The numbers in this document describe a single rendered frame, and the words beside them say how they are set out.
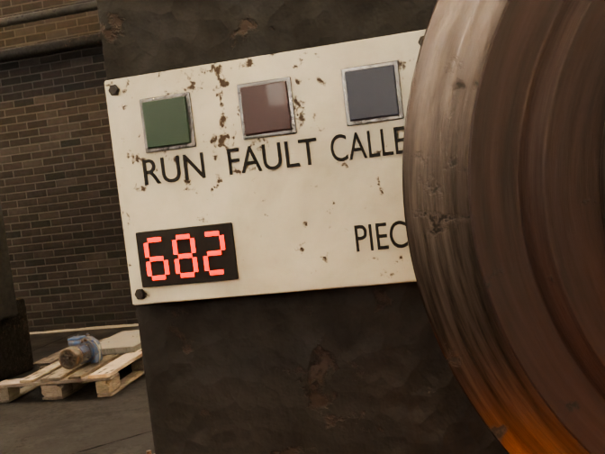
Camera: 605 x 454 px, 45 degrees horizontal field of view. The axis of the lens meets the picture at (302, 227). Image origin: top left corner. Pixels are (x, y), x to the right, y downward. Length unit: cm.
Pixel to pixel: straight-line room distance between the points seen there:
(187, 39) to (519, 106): 31
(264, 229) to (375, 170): 10
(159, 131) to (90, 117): 684
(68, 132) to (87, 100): 37
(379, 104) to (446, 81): 14
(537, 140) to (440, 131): 6
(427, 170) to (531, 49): 8
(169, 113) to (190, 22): 8
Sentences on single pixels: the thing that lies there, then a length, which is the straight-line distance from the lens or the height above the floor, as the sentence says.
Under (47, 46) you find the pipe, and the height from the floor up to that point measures 271.
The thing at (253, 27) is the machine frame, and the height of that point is 127.
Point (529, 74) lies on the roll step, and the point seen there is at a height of 118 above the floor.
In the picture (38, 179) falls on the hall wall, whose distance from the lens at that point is 769.
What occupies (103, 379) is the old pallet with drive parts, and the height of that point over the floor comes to 11.
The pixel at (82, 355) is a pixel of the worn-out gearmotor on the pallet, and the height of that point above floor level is 24.
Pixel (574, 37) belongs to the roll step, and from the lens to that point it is 38.
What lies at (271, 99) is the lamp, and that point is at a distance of 55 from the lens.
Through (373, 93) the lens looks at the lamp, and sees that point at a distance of 54.
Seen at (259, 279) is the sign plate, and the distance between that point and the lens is 56.
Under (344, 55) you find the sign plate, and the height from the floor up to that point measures 123.
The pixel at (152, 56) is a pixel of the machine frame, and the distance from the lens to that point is 62.
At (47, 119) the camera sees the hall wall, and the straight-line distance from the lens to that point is 765.
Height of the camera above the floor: 114
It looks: 3 degrees down
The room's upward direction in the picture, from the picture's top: 7 degrees counter-clockwise
